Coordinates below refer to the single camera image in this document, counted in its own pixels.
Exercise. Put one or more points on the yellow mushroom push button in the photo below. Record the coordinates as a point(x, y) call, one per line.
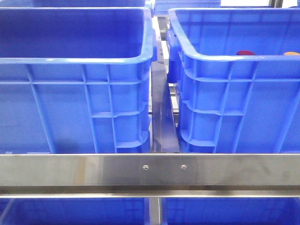
point(292, 53)

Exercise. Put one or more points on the rear right blue crate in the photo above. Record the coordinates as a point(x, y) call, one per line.
point(161, 7)

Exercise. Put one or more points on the lower left blue crate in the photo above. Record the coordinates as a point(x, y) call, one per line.
point(77, 211)

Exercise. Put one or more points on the red mushroom push button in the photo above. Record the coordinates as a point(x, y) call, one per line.
point(245, 52)

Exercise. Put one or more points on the stainless steel shelf rail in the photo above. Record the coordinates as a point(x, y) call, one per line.
point(122, 175)

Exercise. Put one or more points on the lower right blue crate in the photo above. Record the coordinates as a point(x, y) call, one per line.
point(231, 211)

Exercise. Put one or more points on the rear left blue crate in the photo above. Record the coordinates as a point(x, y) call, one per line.
point(75, 3)

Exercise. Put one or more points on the left blue plastic crate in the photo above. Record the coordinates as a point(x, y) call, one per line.
point(75, 80)

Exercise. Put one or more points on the blue plastic crate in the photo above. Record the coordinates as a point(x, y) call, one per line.
point(231, 103)
point(75, 80)

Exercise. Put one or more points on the right blue plastic crate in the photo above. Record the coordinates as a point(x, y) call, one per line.
point(231, 103)

